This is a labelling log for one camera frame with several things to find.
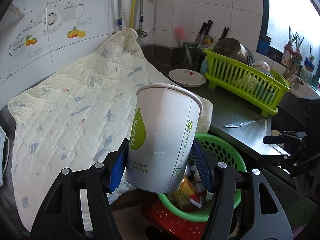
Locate red perforated plastic stool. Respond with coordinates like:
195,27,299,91
141,200,213,240

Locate yellow hose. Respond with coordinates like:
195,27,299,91
130,0,147,30

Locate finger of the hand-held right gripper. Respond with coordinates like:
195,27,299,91
263,134,285,144
258,154,298,170

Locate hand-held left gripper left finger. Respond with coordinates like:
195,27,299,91
29,138,130,240

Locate pink brush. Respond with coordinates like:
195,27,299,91
175,26,186,44

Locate steel knife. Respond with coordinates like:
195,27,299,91
223,119,260,128

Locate metal pot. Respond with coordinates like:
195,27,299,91
212,37,255,68

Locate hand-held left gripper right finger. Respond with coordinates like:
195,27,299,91
191,137,293,240

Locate white microwave oven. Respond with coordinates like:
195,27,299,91
0,126,7,188

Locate white bowl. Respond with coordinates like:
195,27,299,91
168,69,207,87

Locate white paper cup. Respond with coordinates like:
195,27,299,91
124,83,202,194

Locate cream quilted blanket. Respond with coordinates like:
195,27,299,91
7,27,214,233

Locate green plastic basket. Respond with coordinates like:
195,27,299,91
157,133,247,223

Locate sprouting onion jar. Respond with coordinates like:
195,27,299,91
300,46,317,85
281,25,304,67

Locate small black handled knife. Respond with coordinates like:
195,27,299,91
219,26,230,40

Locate dark knife holder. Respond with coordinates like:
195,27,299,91
182,41,204,70

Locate large black handled knife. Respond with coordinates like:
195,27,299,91
194,20,213,47

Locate white microwave cable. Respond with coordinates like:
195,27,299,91
2,134,12,178

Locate blue plastic tub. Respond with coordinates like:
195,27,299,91
257,34,272,54

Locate window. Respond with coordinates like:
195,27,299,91
266,0,320,90

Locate green dish rack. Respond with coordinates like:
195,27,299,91
203,47,290,117

